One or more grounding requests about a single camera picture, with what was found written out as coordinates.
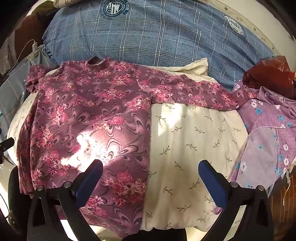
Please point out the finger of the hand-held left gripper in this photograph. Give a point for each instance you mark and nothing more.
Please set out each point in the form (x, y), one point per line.
(5, 143)

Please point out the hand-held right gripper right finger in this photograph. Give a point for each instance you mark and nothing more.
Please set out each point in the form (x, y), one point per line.
(213, 183)

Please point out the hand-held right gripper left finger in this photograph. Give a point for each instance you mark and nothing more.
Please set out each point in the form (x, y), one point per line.
(90, 179)

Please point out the maroon floral shirt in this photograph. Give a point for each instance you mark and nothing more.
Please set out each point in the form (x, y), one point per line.
(92, 104)

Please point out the cream leaf-print blanket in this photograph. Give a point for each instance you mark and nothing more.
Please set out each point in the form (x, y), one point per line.
(189, 143)

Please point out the grey star-print bedsheet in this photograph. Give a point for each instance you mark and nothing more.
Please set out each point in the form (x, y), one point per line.
(13, 81)

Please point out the purple floral garment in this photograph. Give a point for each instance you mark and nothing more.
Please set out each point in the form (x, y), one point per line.
(266, 115)

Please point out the white charger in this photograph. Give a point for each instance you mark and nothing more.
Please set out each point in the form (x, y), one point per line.
(35, 47)

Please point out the dark brown cloth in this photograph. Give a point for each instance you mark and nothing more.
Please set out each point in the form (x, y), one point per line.
(34, 25)

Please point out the red cloth piece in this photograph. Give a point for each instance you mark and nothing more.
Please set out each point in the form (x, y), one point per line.
(270, 74)

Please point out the blue denim shirt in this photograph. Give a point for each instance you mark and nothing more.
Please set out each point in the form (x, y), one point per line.
(150, 34)

